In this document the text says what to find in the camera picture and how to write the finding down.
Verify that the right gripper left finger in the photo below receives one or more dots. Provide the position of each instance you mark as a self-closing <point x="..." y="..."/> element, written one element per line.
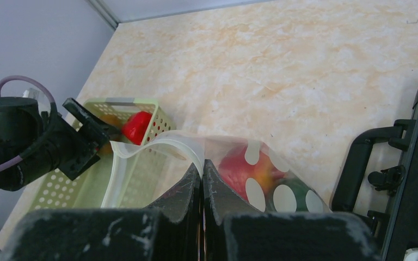
<point x="166" y="229"/>

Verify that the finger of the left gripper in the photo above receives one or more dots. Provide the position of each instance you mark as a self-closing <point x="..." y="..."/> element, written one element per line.
<point x="93" y="129"/>

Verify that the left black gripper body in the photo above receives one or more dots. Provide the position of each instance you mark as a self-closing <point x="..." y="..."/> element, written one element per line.
<point x="54" y="144"/>

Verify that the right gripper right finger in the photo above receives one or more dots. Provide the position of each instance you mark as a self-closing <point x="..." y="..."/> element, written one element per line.
<point x="235" y="230"/>

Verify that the red bell pepper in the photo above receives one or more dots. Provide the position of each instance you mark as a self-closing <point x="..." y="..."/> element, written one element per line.
<point x="135" y="127"/>

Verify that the green perforated plastic basket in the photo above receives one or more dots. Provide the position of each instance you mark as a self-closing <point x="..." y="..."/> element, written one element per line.
<point x="112" y="182"/>

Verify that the clear polka dot zip bag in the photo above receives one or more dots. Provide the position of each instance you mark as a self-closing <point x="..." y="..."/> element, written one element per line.
<point x="183" y="149"/>

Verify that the red apple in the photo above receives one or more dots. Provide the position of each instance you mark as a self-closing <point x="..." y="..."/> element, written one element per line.
<point x="235" y="171"/>

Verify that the dark green avocado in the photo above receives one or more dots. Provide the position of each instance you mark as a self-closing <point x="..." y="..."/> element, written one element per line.
<point x="291" y="195"/>

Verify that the brown potato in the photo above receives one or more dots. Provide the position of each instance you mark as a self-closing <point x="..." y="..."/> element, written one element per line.
<point x="113" y="121"/>

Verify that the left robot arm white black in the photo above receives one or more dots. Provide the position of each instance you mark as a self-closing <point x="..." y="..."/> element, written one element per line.
<point x="12" y="136"/>

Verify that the black case with poker chips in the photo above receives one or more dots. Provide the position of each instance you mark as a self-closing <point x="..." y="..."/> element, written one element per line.
<point x="396" y="229"/>

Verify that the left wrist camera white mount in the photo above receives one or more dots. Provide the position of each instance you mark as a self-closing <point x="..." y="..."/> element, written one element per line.
<point x="39" y="96"/>

